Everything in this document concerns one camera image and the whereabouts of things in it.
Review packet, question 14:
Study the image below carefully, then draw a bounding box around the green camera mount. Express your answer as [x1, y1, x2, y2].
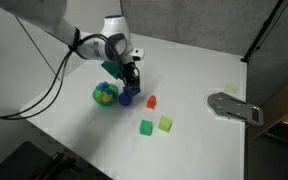
[101, 61, 123, 79]

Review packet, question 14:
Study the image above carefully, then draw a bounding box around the black vertical pole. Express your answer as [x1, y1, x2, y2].
[241, 0, 285, 63]

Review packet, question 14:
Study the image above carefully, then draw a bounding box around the black equipment in corner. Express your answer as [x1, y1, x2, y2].
[0, 141, 113, 180]

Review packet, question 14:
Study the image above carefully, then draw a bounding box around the green bowl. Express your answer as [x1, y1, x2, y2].
[92, 81, 118, 106]

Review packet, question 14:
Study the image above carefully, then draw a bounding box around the light blue block in bowl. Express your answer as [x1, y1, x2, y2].
[96, 81, 111, 94]

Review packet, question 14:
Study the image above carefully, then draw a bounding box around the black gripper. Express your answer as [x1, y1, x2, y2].
[122, 62, 141, 94]

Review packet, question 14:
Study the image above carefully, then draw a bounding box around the orange block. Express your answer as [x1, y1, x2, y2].
[146, 95, 157, 109]

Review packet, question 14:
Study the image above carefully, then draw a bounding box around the purple round block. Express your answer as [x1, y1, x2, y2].
[118, 93, 132, 106]

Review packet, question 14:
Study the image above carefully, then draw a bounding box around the green cube block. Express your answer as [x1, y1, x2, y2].
[140, 120, 153, 136]

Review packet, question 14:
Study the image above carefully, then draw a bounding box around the wooden toy shelf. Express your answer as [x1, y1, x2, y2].
[248, 83, 288, 139]

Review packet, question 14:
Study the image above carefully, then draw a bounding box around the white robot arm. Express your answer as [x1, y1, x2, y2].
[0, 0, 144, 95]

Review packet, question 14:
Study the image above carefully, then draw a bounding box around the lime green block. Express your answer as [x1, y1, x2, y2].
[158, 116, 173, 132]

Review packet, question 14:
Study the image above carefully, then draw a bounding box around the yellow round block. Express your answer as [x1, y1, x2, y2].
[100, 92, 113, 103]

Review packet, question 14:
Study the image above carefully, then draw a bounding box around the grey metal mounting plate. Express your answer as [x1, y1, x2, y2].
[206, 92, 263, 126]

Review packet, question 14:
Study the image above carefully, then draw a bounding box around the black cable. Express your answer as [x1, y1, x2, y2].
[0, 33, 125, 121]

